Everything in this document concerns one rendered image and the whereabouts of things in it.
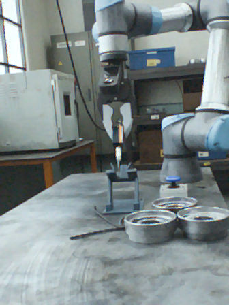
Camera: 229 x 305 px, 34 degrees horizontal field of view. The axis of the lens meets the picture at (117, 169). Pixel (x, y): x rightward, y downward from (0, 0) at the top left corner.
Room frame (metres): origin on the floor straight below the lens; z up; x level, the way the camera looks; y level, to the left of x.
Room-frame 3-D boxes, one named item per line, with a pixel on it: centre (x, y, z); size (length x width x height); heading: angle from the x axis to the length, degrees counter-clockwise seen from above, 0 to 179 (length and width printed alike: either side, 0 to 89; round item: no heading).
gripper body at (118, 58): (0.99, -0.01, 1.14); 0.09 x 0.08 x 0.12; 172
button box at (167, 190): (1.00, -0.15, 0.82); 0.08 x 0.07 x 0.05; 170
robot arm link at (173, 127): (1.32, -0.23, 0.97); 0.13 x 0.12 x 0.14; 38
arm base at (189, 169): (1.32, -0.22, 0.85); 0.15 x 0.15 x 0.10
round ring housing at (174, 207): (0.84, -0.12, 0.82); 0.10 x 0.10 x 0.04
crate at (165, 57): (4.44, -0.49, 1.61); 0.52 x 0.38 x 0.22; 83
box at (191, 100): (4.34, -0.99, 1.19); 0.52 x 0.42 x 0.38; 80
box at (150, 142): (4.42, -0.47, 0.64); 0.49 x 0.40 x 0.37; 85
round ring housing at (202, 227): (0.73, -0.16, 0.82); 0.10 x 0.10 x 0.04
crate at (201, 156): (4.35, -1.00, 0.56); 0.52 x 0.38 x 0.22; 77
